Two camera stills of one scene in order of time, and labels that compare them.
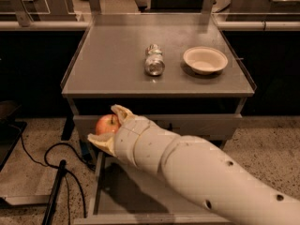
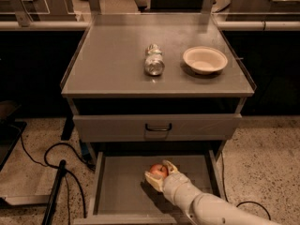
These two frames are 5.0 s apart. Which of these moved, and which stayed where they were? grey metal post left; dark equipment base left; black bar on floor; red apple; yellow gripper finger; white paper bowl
Moved: yellow gripper finger; red apple
Stayed: white paper bowl; grey metal post left; black bar on floor; dark equipment base left
